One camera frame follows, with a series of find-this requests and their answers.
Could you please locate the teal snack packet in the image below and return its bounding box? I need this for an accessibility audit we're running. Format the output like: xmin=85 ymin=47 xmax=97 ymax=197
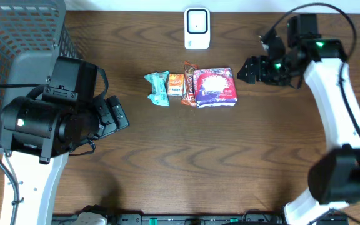
xmin=144 ymin=71 xmax=169 ymax=106

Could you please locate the red purple rice packet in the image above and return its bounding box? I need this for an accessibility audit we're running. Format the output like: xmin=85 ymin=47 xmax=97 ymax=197
xmin=192 ymin=67 xmax=238 ymax=108

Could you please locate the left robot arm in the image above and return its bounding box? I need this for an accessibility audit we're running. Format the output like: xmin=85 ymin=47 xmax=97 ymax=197
xmin=0 ymin=95 xmax=129 ymax=224

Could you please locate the orange chocolate bar wrapper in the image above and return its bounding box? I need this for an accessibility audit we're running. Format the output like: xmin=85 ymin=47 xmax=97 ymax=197
xmin=181 ymin=61 xmax=198 ymax=107

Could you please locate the grey plastic mesh basket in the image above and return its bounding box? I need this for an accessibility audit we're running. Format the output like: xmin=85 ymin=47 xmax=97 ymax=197
xmin=0 ymin=0 xmax=80 ymax=153

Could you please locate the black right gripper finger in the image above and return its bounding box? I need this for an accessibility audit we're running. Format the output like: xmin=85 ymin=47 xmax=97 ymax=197
xmin=259 ymin=29 xmax=285 ymax=59
xmin=237 ymin=56 xmax=257 ymax=84

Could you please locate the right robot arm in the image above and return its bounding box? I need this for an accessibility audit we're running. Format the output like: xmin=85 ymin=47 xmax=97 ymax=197
xmin=237 ymin=29 xmax=360 ymax=224

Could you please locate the small orange box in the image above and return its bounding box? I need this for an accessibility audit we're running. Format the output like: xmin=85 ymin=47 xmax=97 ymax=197
xmin=167 ymin=73 xmax=184 ymax=96

